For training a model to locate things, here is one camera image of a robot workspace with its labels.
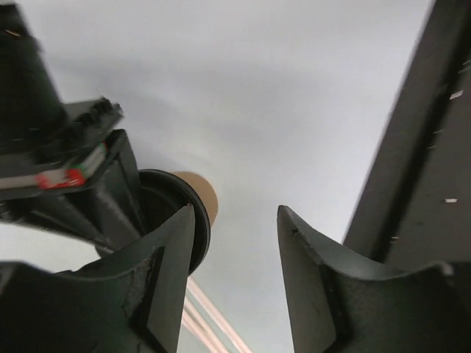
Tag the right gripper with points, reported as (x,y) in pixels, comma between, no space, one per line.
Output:
(67,164)

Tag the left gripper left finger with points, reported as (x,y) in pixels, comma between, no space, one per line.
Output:
(129,301)

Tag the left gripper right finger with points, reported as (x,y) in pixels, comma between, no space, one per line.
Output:
(340,301)

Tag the black coffee cup lid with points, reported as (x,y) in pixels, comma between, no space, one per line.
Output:
(162,195)

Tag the brown paper coffee cup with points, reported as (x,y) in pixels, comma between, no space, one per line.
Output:
(205,191)

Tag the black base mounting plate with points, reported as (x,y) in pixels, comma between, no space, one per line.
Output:
(415,206)

